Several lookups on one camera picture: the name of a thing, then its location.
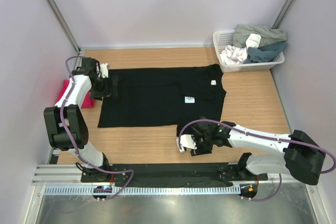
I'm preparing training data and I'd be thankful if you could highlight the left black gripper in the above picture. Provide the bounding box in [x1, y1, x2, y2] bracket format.
[90, 75, 119, 101]

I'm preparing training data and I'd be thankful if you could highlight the black t shirt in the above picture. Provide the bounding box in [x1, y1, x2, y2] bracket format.
[98, 64, 226, 133]

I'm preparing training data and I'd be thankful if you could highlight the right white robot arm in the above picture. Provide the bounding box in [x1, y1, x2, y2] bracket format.
[180, 118, 326, 185]

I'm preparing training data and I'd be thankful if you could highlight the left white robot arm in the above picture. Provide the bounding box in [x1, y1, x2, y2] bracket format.
[44, 56, 118, 182]

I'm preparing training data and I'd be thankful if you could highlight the folded pink t shirt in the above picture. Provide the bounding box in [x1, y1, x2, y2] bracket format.
[55, 76, 95, 109]

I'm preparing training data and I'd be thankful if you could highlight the white t shirt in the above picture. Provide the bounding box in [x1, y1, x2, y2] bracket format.
[220, 34, 261, 65]

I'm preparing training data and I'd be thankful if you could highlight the white laundry basket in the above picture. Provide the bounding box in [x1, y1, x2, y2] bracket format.
[213, 30, 285, 73]

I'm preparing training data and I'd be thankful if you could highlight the teal blue t shirt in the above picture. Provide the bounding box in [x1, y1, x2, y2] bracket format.
[245, 41, 287, 63]

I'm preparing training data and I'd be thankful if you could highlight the grey t shirt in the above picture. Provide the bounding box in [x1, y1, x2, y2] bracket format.
[232, 24, 287, 47]

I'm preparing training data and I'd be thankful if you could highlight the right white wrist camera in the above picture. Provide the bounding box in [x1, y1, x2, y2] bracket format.
[176, 134, 197, 153]

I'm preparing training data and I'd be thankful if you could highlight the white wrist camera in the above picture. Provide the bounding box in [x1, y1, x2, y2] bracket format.
[100, 63, 109, 78]
[176, 134, 197, 153]

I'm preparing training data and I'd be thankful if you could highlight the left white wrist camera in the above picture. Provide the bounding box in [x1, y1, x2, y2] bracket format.
[100, 63, 109, 78]

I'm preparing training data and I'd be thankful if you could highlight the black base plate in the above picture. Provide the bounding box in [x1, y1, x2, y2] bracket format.
[76, 162, 268, 188]

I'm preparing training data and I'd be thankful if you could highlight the slotted cable duct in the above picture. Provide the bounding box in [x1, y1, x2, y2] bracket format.
[44, 185, 240, 196]

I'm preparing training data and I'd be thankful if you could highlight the aluminium frame rail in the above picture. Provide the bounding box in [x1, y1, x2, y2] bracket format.
[31, 161, 320, 184]

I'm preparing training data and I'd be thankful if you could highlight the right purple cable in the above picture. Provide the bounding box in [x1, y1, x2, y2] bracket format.
[178, 119, 336, 203]

